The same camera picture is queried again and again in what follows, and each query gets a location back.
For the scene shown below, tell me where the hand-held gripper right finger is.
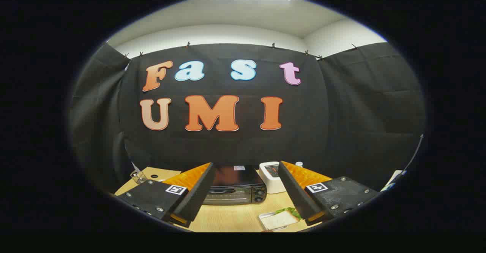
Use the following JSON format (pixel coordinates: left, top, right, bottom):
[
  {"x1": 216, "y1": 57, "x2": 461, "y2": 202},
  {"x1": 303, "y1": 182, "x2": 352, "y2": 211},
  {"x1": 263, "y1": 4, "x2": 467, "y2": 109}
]
[{"x1": 278, "y1": 161, "x2": 380, "y2": 227}]

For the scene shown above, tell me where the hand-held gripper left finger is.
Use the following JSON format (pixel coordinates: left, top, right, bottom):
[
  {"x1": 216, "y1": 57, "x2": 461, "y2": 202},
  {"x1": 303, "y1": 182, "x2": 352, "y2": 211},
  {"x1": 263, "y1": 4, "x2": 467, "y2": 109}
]
[{"x1": 118, "y1": 162, "x2": 216, "y2": 229}]

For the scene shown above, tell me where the white bread lettuce sandwich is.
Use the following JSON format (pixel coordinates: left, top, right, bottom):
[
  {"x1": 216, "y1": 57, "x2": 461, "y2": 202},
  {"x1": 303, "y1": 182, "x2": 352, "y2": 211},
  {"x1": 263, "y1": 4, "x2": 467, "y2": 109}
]
[{"x1": 263, "y1": 207, "x2": 303, "y2": 231}]

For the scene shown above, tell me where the black toaster oven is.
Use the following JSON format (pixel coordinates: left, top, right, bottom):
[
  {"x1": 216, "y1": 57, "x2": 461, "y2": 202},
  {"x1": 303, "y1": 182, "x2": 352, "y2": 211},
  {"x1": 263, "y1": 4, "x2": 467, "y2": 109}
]
[{"x1": 203, "y1": 165, "x2": 267, "y2": 206}]

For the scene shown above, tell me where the white bread toaster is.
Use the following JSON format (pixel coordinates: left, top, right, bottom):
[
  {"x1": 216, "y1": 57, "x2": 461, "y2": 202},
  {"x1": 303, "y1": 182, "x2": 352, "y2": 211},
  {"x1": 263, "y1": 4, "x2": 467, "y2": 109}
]
[{"x1": 259, "y1": 161, "x2": 286, "y2": 194}]

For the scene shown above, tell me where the white plastic tray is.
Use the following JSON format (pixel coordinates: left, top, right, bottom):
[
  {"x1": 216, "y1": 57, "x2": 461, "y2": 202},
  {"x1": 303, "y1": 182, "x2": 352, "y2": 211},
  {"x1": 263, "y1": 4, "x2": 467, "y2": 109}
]
[{"x1": 258, "y1": 212, "x2": 300, "y2": 232}]

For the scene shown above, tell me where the wire mesh utensil holder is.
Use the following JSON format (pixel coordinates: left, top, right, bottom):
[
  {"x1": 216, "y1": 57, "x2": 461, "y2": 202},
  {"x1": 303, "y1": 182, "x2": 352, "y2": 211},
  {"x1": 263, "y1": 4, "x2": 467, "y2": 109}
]
[{"x1": 130, "y1": 170, "x2": 148, "y2": 184}]

